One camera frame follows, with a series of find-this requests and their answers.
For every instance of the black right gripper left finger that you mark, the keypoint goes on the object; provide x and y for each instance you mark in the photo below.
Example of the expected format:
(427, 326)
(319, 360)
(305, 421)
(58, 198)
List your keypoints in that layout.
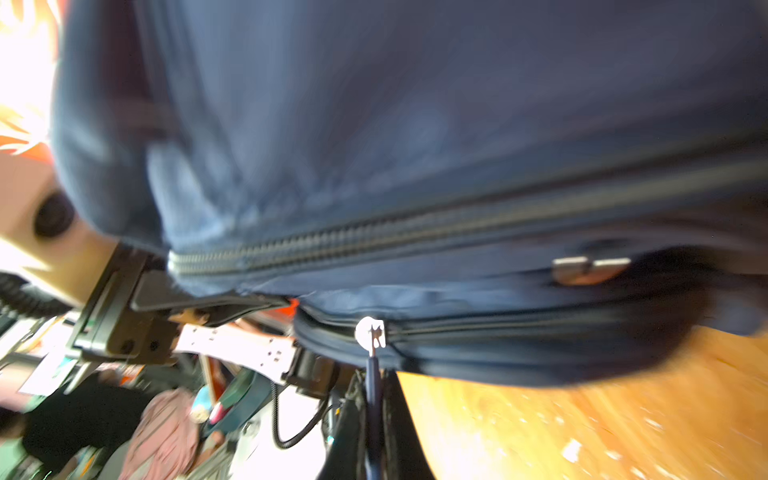
(346, 457)

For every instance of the navy blue student backpack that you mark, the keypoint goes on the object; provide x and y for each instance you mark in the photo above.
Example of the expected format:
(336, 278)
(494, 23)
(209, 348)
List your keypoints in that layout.
(533, 193)

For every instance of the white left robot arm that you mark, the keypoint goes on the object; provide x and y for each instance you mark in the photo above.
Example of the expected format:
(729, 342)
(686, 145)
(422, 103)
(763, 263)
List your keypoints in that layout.
(261, 341)

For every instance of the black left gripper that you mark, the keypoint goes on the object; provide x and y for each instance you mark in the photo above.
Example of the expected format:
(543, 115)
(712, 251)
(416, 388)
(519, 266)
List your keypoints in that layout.
(119, 322)

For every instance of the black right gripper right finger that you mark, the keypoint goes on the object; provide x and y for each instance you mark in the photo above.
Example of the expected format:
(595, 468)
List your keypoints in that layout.
(404, 458)

